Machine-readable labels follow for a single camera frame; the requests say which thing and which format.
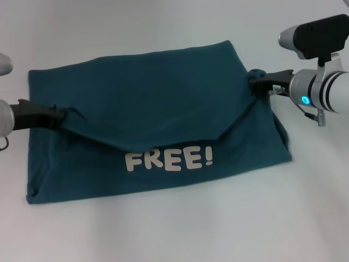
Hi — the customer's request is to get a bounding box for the left wrist camera housing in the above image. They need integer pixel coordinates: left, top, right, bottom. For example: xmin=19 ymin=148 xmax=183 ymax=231
xmin=0 ymin=53 xmax=14 ymax=76

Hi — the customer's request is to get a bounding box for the right gripper metal cable plug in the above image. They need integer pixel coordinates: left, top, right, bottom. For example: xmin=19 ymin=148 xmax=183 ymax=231
xmin=268 ymin=86 xmax=327 ymax=127

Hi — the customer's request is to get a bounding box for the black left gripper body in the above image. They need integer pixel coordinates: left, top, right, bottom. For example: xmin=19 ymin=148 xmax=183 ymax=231
xmin=9 ymin=99 xmax=57 ymax=131

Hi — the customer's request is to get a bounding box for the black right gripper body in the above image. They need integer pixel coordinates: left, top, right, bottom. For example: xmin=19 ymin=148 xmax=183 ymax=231
xmin=266 ymin=69 xmax=294 ymax=96

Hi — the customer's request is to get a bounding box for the teal blue shirt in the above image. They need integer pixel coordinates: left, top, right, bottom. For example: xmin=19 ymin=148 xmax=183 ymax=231
xmin=26 ymin=40 xmax=294 ymax=205

